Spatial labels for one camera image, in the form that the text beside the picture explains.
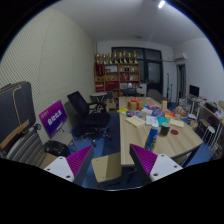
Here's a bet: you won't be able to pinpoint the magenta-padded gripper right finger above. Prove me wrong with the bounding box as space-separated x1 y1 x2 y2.
129 143 184 186

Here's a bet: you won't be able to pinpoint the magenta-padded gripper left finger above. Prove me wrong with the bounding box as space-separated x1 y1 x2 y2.
43 144 95 187

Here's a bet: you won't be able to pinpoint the blue white-capped drink bottle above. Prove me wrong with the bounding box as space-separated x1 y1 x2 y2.
144 121 160 153

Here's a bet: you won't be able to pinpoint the black bag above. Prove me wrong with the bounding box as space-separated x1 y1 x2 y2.
43 139 72 158

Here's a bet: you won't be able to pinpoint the light wooden stool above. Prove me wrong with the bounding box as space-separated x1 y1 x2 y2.
90 151 123 188

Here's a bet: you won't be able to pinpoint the black cup with white inside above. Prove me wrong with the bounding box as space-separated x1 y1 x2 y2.
160 122 171 137

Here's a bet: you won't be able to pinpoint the white printed paper sheet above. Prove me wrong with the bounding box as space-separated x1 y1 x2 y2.
145 114 159 127

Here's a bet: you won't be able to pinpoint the pale yellow book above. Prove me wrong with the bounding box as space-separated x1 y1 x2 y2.
124 115 147 128

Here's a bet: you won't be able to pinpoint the black office chair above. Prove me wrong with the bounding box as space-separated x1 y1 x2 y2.
66 90 112 141

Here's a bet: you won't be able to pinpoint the tan paper envelope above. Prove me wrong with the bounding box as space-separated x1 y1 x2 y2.
169 118 185 129

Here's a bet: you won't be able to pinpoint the purple sign on stand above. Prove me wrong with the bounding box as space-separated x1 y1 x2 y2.
38 99 69 139

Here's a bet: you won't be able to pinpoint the yellow gift box, red ribbon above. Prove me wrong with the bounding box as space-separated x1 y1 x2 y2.
127 96 145 112

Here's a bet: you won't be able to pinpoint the tan upright carton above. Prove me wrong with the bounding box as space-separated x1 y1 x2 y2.
160 99 169 112

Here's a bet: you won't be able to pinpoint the pink flowers in white pot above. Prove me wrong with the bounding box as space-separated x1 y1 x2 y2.
174 105 187 117

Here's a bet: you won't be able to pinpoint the small round side table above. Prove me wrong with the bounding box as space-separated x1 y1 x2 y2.
89 91 108 104

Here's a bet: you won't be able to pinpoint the white round stool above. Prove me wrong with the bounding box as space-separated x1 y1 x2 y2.
201 125 217 148

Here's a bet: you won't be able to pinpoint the long wooden side desk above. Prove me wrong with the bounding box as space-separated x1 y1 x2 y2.
186 95 224 158

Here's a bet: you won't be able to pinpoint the large black case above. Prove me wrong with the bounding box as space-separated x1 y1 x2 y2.
0 80 37 146

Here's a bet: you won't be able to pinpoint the black computer monitor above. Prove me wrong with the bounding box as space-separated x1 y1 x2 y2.
188 84 200 98

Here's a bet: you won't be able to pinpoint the wooden shelf unit with trophies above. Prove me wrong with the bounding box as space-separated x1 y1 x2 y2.
93 50 142 98

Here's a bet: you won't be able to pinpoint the black framed glass door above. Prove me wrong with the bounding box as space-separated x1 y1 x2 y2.
111 46 164 95

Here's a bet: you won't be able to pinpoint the white wall air conditioner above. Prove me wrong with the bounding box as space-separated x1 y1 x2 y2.
173 52 188 62

